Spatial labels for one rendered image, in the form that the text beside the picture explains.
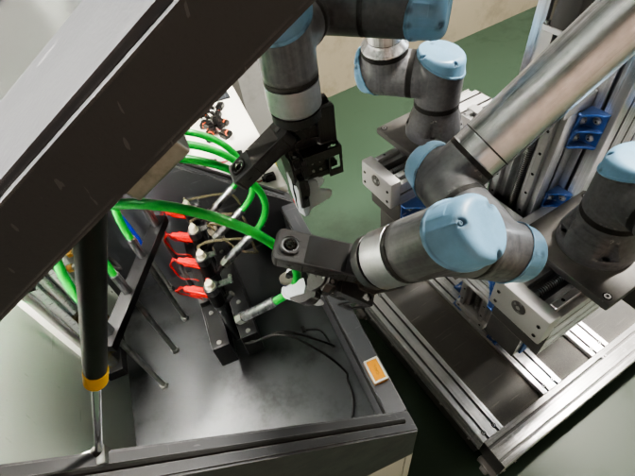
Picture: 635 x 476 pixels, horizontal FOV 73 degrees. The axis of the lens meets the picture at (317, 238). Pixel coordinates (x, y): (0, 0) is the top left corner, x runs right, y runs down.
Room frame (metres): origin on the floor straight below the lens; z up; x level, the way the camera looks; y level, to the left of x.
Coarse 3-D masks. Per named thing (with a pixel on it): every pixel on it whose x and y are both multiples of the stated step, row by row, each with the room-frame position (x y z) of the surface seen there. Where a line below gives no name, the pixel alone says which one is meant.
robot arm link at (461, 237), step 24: (408, 216) 0.31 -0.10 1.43; (432, 216) 0.28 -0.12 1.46; (456, 216) 0.26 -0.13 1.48; (480, 216) 0.26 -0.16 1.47; (384, 240) 0.30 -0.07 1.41; (408, 240) 0.27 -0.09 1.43; (432, 240) 0.26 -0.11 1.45; (456, 240) 0.24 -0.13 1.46; (480, 240) 0.24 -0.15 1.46; (504, 240) 0.25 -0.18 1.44; (408, 264) 0.26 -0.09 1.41; (432, 264) 0.24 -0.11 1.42; (456, 264) 0.23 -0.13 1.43; (480, 264) 0.23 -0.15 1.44
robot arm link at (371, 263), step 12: (384, 228) 0.32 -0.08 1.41; (372, 240) 0.31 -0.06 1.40; (360, 252) 0.31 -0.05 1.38; (372, 252) 0.30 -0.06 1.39; (360, 264) 0.30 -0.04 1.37; (372, 264) 0.29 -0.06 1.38; (384, 264) 0.28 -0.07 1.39; (372, 276) 0.28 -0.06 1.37; (384, 276) 0.27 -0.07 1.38; (384, 288) 0.28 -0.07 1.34
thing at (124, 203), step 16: (112, 208) 0.41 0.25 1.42; (128, 208) 0.41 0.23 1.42; (144, 208) 0.40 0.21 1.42; (160, 208) 0.40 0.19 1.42; (176, 208) 0.40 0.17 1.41; (192, 208) 0.40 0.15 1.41; (224, 224) 0.39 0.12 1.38; (240, 224) 0.39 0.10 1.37; (272, 240) 0.39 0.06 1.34; (64, 272) 0.43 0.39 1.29
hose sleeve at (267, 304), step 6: (264, 300) 0.40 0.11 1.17; (270, 300) 0.39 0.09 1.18; (258, 306) 0.40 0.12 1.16; (264, 306) 0.39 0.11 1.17; (270, 306) 0.39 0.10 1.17; (276, 306) 0.39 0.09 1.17; (246, 312) 0.40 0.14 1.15; (252, 312) 0.39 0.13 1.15; (258, 312) 0.39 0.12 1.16; (264, 312) 0.39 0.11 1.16; (246, 318) 0.39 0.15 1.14
